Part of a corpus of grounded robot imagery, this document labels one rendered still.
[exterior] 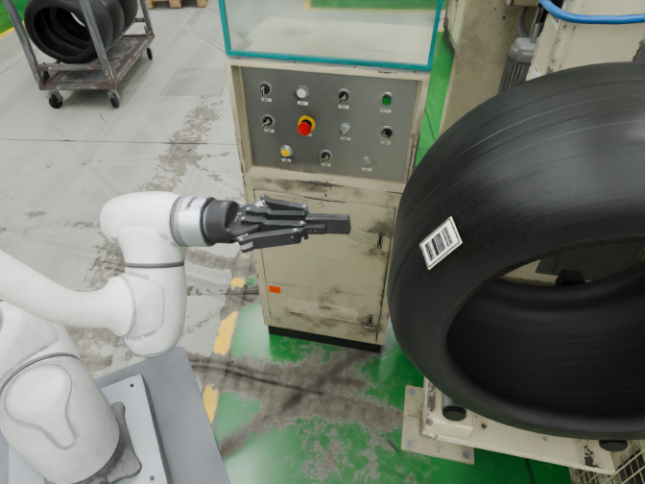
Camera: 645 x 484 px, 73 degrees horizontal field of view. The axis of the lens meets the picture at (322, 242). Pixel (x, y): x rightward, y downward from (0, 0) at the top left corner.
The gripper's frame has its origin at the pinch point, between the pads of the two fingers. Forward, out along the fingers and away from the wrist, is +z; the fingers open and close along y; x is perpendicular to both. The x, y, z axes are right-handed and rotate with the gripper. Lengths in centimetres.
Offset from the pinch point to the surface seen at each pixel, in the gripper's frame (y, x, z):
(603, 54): 27, -14, 42
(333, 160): 63, 27, -15
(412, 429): 27, 126, 11
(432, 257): -11.7, -4.6, 16.5
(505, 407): -12.5, 29.2, 29.1
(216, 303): 71, 114, -88
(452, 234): -11.0, -8.0, 18.8
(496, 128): 3.1, -14.4, 24.2
